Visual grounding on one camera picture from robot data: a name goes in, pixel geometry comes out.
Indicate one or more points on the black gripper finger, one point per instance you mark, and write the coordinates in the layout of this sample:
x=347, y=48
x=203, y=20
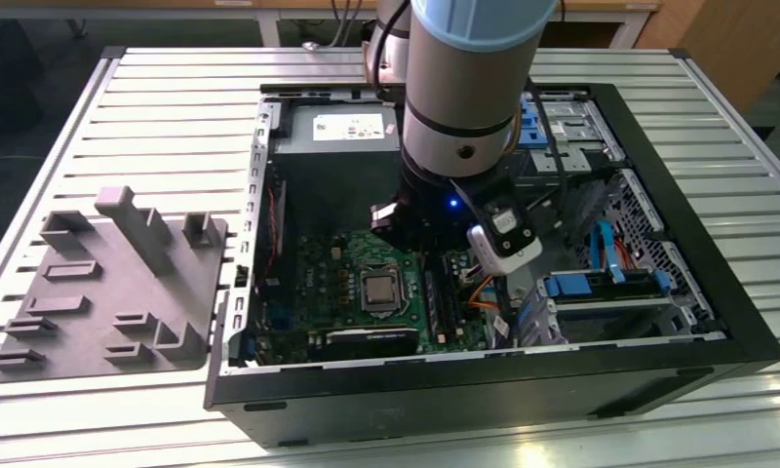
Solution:
x=383, y=219

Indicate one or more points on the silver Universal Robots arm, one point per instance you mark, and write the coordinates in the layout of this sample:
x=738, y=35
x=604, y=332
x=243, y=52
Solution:
x=468, y=73

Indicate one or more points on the grey power supply unit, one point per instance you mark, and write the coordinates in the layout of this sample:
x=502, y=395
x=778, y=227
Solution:
x=326, y=175

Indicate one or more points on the green motherboard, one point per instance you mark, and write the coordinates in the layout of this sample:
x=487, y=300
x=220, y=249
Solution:
x=326, y=263

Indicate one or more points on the silver CPU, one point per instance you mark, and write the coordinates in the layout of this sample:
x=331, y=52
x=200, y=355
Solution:
x=379, y=291

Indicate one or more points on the CPU socket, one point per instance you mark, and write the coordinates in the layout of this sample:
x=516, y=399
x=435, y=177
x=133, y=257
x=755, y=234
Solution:
x=382, y=314

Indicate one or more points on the blue plastic disk carrier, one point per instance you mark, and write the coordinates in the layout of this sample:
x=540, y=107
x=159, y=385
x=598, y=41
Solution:
x=534, y=131

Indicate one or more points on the silver metal disk bay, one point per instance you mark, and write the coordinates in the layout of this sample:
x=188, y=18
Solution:
x=575, y=163

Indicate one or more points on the black graphics card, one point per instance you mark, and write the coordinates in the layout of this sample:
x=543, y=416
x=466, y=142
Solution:
x=371, y=342

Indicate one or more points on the black disk blue carrier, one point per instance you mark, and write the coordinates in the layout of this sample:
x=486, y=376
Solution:
x=575, y=285

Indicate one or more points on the black open PC case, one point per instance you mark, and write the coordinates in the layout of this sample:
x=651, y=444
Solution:
x=430, y=404

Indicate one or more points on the grey plastic parts rack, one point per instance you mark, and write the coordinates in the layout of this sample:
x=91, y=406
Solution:
x=123, y=312

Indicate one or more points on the wood-topped white-framed desk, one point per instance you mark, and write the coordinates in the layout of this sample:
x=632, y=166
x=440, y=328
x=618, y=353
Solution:
x=624, y=7

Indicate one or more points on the wooden cabinet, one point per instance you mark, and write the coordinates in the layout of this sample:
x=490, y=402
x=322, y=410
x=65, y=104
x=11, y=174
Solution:
x=729, y=44

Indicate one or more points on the black camera bracket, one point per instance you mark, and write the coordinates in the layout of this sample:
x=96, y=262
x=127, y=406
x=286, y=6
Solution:
x=487, y=192

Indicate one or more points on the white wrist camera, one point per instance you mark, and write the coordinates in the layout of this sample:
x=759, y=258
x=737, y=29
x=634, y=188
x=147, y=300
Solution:
x=507, y=253

